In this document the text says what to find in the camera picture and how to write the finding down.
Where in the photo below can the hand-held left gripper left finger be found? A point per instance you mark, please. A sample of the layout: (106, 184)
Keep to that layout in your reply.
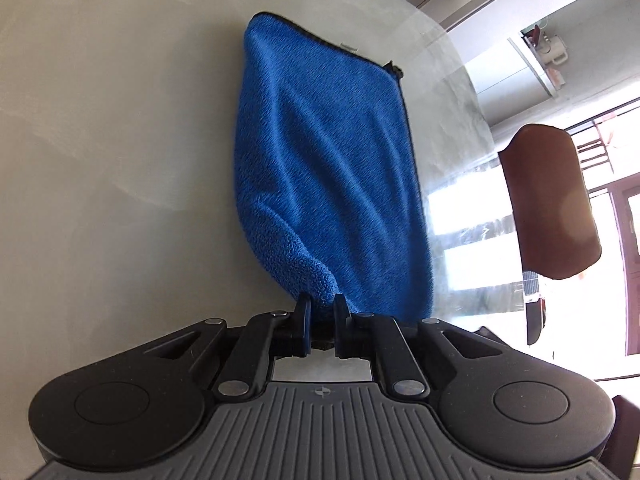
(302, 330)

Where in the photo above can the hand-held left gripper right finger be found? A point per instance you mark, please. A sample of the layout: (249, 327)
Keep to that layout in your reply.
(342, 330)

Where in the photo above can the blue towel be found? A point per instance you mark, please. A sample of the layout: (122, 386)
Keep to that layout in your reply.
(325, 160)

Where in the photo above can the brown leather chair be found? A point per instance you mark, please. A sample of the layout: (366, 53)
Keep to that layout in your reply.
(550, 200)

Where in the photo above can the white side cabinet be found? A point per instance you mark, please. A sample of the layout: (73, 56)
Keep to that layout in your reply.
(520, 85)

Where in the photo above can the pale jug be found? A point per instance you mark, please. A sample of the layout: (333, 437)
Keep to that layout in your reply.
(555, 51)

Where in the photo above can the brown window frame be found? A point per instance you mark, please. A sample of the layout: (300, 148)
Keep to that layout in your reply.
(625, 200)

